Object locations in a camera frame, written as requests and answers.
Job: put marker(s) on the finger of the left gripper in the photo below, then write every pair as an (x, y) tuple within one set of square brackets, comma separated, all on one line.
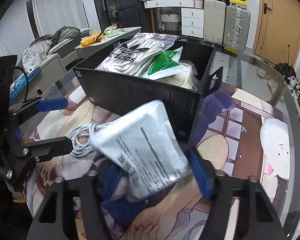
[(45, 105), (45, 150)]

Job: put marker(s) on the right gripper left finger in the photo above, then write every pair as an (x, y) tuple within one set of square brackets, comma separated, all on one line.
[(114, 186)]

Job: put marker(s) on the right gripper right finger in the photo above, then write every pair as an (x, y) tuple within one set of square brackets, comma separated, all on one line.
[(204, 173)]

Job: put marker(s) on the white printed plastic package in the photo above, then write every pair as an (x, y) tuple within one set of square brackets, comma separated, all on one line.
[(143, 144)]

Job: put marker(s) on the green white plastic bag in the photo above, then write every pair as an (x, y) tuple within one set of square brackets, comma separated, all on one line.
[(164, 65)]

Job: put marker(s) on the anime printed desk mat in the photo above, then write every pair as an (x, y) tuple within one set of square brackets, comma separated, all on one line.
[(72, 207)]

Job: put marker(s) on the grey coffee table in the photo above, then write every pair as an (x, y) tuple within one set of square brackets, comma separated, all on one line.
[(85, 52)]

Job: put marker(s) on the grey sofa with clothes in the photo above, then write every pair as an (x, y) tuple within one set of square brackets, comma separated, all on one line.
[(62, 42)]

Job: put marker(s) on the black storage box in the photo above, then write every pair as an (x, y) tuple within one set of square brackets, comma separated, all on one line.
[(121, 93)]

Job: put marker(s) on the cream item in bag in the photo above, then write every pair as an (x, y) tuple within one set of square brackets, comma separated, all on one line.
[(186, 79)]

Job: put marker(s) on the black refrigerator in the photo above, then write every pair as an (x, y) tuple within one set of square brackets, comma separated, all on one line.
[(132, 13)]

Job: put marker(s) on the pile of shoes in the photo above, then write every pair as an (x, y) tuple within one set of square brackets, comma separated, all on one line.
[(289, 75)]

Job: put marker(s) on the woven laundry basket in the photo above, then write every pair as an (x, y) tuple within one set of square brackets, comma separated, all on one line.
[(170, 22)]

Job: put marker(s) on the silver suitcase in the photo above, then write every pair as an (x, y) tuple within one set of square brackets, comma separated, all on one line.
[(236, 29)]

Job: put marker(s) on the beige suitcase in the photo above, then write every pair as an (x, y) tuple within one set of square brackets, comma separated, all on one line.
[(214, 21)]

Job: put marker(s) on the wooden door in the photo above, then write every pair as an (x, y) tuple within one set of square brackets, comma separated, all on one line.
[(277, 38)]

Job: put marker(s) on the white drawer desk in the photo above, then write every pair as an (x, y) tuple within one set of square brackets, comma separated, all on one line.
[(192, 14)]

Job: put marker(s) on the left tracking camera box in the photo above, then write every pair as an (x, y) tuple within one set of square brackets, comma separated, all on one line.
[(7, 64)]

